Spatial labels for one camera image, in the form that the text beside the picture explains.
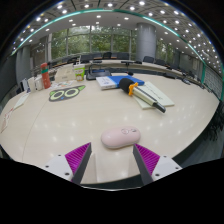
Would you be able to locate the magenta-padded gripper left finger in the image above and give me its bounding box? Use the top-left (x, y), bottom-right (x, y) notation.
top-left (43, 142), bottom-right (93, 185)

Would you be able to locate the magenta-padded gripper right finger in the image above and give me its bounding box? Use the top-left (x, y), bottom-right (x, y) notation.
top-left (132, 143), bottom-right (183, 186)

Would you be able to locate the pink computer mouse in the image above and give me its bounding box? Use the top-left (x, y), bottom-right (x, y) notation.
top-left (100, 125), bottom-right (142, 150)

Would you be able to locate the cat-shaped grey green mouse pad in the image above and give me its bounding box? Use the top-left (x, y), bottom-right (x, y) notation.
top-left (48, 84), bottom-right (87, 103)

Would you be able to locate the pale green notepad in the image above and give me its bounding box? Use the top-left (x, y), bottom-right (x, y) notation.
top-left (133, 80), bottom-right (176, 110)

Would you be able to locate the white red leaflet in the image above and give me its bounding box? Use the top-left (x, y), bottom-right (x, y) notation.
top-left (0, 107), bottom-right (15, 134)

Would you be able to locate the white paper sheet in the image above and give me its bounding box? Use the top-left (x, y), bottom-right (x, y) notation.
top-left (12, 92), bottom-right (31, 110)

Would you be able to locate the blue and white book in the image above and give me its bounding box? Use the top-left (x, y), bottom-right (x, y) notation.
top-left (95, 74), bottom-right (146, 91)

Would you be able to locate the white mug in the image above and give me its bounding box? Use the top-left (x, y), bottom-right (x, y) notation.
top-left (34, 75), bottom-right (45, 92)

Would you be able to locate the white compartment box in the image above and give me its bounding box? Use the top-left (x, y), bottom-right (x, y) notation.
top-left (54, 67), bottom-right (77, 84)

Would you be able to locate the dark conference microphone unit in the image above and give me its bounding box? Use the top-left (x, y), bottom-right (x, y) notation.
top-left (85, 63), bottom-right (112, 81)

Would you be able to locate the red bottle with green band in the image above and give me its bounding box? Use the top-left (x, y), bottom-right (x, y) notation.
top-left (40, 62), bottom-right (52, 90)

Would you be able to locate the white ribbed cup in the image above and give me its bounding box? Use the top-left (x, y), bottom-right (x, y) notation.
top-left (27, 76), bottom-right (37, 93)

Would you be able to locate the group of black office chairs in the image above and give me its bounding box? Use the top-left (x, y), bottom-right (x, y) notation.
top-left (49, 51), bottom-right (209, 86)

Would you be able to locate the group of ceiling lights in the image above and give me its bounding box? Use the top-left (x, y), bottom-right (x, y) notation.
top-left (13, 0), bottom-right (222, 66)

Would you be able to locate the handheld microphone with orange ring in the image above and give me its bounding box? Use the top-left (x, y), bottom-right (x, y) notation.
top-left (118, 77), bottom-right (167, 114)

